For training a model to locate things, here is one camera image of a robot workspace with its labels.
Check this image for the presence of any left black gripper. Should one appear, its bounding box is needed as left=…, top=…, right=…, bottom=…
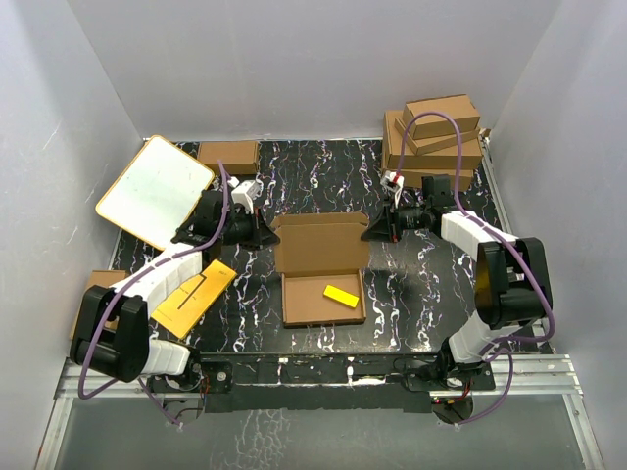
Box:
left=217, top=207, right=280, bottom=252

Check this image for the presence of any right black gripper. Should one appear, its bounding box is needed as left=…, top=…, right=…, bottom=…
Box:
left=362, top=194, right=431, bottom=243

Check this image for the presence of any small yellow block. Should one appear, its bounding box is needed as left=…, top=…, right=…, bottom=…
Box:
left=323, top=285, right=360, bottom=308

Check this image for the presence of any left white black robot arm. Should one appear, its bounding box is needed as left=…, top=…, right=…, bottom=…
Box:
left=70, top=180, right=280, bottom=391

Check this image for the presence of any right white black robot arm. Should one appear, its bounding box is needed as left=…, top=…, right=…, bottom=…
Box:
left=362, top=171, right=552, bottom=389

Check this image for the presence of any large stacked cardboard box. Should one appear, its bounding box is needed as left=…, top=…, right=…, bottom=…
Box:
left=382, top=110, right=483, bottom=170

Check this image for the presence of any top small stacked cardboard box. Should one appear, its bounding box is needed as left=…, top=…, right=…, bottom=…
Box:
left=403, top=94, right=480, bottom=140

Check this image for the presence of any yellow card with black drawing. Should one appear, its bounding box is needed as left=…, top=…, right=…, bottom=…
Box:
left=151, top=260, right=237, bottom=340

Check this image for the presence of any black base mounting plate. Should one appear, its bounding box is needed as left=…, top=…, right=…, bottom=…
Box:
left=148, top=352, right=496, bottom=413

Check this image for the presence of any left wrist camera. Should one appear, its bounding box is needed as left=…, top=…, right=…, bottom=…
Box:
left=231, top=180, right=263, bottom=213

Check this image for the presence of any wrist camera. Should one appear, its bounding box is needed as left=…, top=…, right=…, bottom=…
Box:
left=231, top=180, right=263, bottom=213
left=381, top=170, right=405, bottom=208

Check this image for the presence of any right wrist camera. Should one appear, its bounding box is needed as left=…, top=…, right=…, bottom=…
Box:
left=381, top=170, right=405, bottom=208

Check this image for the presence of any white board with wooden frame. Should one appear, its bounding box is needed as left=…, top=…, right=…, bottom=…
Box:
left=95, top=135, right=215, bottom=251

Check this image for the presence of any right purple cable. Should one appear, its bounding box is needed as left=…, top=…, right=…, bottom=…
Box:
left=395, top=112, right=556, bottom=425

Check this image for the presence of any aluminium frame rail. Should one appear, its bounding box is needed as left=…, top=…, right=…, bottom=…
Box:
left=37, top=348, right=604, bottom=469

